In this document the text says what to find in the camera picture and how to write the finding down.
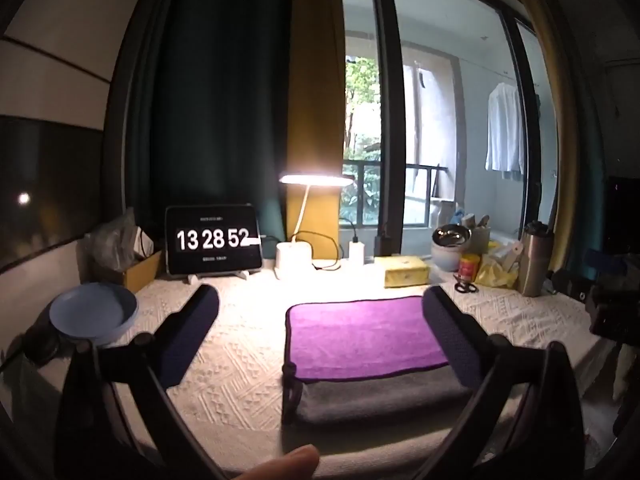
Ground white patterned tablecloth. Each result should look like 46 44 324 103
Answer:
39 259 609 478

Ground white desk lamp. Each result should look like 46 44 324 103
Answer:
274 172 356 281

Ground purple and grey microfibre towel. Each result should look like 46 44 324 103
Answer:
281 296 471 427

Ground cardboard box with plastic bag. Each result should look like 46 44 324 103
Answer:
84 208 163 292

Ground yellow plastic bag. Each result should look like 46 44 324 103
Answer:
475 244 522 289

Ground white hanging shirt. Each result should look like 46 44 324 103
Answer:
485 82 526 181

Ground yellow curtain panel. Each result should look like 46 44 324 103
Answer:
285 0 346 260

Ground right yellow curtain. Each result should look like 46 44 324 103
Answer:
521 0 578 271

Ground stacked steel and white bowls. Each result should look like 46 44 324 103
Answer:
431 224 472 272

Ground stainless steel travel tumbler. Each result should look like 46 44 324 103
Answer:
518 220 554 297

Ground beige perforated utensil basket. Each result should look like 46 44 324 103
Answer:
461 214 490 256

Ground black handled scissors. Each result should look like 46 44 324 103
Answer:
454 274 478 294

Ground black tablet showing clock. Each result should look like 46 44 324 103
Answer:
165 204 262 276

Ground yellow tissue pack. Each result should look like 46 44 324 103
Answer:
374 256 430 288

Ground white power adapter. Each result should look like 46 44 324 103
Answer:
348 240 366 266

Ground dark green curtain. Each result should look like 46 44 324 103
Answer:
105 0 293 256

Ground operator hand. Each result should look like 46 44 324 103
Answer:
236 444 320 480

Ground red and yellow can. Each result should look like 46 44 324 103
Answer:
458 254 482 282

